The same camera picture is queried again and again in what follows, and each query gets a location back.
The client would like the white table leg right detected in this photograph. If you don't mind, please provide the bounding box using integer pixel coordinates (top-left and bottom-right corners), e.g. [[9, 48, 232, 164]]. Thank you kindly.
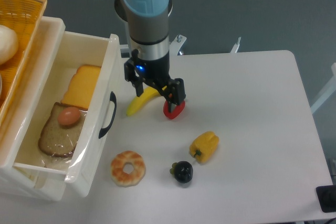
[[310, 63, 335, 114]]

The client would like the brown bread slice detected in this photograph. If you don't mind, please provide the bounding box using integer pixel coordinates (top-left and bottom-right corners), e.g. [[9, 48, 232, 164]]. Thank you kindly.
[[38, 102, 87, 157]]

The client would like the glazed bagel donut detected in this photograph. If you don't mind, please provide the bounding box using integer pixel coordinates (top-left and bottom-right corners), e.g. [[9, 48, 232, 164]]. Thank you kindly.
[[110, 151, 146, 187]]

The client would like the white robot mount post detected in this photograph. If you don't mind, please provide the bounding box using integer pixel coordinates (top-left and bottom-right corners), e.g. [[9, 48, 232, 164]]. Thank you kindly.
[[120, 22, 131, 58]]

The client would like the black device at edge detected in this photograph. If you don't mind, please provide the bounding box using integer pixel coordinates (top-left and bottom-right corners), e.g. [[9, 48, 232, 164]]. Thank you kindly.
[[316, 185, 336, 213]]

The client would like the yellow bell pepper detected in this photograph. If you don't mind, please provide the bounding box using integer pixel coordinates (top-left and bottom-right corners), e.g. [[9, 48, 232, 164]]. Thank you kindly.
[[189, 131, 219, 164]]

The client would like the black top drawer handle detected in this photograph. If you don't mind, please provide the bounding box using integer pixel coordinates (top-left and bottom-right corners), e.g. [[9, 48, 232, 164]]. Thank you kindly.
[[98, 91, 117, 138]]

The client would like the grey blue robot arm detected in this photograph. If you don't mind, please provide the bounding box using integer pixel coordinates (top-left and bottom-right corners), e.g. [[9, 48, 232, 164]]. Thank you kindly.
[[114, 0, 186, 119]]

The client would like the dark purple mangosteen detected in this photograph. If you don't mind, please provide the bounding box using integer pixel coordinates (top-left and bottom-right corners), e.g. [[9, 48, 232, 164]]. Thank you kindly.
[[170, 161, 193, 184]]

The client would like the yellow toast slice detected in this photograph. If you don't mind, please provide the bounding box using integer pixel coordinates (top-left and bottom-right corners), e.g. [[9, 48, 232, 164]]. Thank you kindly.
[[61, 65, 101, 110]]

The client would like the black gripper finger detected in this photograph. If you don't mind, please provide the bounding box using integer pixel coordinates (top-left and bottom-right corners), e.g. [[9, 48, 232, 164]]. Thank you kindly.
[[160, 78, 186, 107], [124, 61, 143, 97]]

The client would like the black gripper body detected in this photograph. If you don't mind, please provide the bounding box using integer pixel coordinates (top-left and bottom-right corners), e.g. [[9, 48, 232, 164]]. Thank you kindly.
[[127, 49, 172, 93]]

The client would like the yellow wicker basket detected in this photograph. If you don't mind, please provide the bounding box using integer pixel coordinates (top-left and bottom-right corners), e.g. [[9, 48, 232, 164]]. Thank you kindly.
[[1, 0, 47, 122]]

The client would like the white metal frame bracket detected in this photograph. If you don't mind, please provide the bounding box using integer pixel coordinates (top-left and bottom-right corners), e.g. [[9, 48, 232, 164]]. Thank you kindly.
[[230, 36, 241, 54]]

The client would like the brown egg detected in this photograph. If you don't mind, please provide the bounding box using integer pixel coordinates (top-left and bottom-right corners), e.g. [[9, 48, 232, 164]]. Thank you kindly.
[[57, 107, 81, 126]]

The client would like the red bell pepper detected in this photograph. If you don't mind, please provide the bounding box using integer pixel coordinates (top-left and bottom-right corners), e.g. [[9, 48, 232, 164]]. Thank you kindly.
[[163, 101, 185, 120]]

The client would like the yellow banana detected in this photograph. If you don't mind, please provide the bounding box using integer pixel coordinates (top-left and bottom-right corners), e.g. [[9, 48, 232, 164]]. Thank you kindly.
[[126, 87, 161, 116]]

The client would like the white bread bun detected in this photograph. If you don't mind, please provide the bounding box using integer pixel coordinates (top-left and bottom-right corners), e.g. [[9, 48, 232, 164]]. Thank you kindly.
[[0, 25, 19, 65]]

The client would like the white drawer cabinet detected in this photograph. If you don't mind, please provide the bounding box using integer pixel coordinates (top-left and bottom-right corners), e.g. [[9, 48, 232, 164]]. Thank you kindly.
[[1, 17, 65, 199]]

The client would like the white top drawer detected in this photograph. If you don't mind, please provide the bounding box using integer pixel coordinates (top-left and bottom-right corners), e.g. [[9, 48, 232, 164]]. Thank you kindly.
[[1, 32, 121, 201]]

